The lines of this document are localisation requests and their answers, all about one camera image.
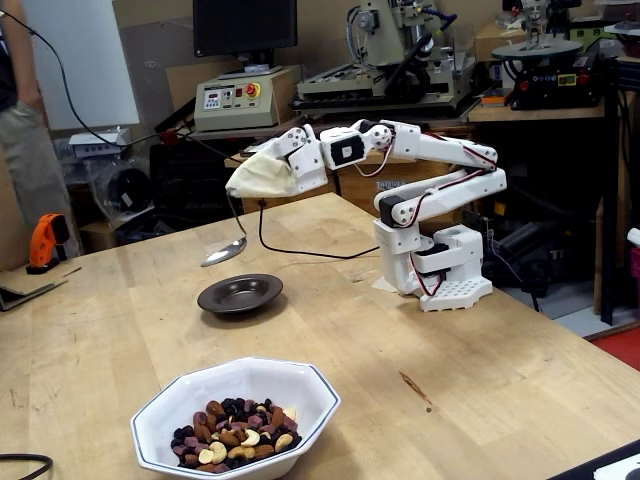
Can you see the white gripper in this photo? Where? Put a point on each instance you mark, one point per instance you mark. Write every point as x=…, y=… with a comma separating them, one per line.
x=306, y=165

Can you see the metal spoon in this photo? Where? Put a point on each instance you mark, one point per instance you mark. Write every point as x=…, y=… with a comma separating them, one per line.
x=225, y=254

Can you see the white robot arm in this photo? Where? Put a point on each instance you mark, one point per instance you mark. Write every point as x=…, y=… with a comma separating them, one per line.
x=450, y=192

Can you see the brown metal plate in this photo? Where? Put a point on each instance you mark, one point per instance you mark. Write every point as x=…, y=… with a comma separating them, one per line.
x=225, y=300

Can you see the white octagonal bowl blue rim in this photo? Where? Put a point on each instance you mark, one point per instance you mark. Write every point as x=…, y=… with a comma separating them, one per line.
x=250, y=380

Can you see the beige control box red button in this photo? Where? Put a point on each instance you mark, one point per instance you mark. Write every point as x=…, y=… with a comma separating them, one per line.
x=260, y=112

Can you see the wooden desk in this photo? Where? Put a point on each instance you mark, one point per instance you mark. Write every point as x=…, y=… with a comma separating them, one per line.
x=350, y=190

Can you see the black plastic crate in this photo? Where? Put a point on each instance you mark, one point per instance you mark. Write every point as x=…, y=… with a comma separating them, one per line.
x=195, y=185

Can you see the red plug connector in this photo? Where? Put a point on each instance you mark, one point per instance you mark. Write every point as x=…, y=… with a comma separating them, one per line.
x=169, y=137

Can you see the black computer monitor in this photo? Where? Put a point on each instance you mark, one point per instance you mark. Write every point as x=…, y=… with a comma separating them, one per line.
x=245, y=25

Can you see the clear plastic bag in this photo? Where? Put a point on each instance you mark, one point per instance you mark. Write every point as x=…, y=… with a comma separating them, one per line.
x=125, y=190

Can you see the beige CNC milling machine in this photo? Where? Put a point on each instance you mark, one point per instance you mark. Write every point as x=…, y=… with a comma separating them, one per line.
x=385, y=35

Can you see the white plastic box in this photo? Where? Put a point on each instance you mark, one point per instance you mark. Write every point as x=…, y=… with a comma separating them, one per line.
x=100, y=142

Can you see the small cardboard box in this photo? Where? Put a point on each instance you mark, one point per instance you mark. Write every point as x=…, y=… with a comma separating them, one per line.
x=100, y=237

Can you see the white board panel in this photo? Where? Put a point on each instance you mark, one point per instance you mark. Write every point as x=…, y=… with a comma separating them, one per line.
x=85, y=65

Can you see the orange block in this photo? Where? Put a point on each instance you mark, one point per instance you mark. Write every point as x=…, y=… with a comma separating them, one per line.
x=495, y=98

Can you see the wooden shelf board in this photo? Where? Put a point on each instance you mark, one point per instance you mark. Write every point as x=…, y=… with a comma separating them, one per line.
x=500, y=114

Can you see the brown cardboard box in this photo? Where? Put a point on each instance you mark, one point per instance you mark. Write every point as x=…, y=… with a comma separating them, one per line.
x=487, y=45

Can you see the orange and black clamp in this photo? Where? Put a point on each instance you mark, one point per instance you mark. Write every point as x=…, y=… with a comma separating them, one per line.
x=41, y=240

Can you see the standing person grey trousers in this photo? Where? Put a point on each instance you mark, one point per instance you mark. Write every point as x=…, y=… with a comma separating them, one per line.
x=25, y=165

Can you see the black scroll saw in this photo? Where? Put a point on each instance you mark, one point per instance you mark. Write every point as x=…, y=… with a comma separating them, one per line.
x=550, y=82

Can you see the trail mix heap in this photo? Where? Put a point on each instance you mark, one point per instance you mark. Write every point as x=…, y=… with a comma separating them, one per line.
x=230, y=437

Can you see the flat cardboard sheet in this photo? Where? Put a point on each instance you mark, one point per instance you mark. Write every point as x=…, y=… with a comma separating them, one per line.
x=25, y=282

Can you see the green tool case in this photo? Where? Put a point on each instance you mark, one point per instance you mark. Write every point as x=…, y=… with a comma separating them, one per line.
x=592, y=35

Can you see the pink plastic bin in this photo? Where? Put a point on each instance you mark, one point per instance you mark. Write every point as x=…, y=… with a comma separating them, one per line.
x=635, y=265

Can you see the red cushioned wooden chair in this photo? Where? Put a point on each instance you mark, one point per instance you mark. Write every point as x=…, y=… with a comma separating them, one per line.
x=620, y=350

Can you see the black flat panel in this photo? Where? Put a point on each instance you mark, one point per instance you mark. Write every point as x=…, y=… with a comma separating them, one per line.
x=575, y=472

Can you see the black metal rack frame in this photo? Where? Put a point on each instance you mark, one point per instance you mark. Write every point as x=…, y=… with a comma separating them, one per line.
x=609, y=200

